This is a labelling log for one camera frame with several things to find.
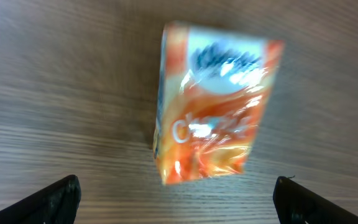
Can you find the orange juice carton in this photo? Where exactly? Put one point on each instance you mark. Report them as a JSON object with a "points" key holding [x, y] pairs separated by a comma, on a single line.
{"points": [[213, 88]]}

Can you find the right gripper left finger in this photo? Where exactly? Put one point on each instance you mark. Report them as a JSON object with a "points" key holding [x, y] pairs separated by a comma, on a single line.
{"points": [[56, 204]]}

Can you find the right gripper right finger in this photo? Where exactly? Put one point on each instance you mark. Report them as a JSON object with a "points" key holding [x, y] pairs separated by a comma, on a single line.
{"points": [[296, 204]]}

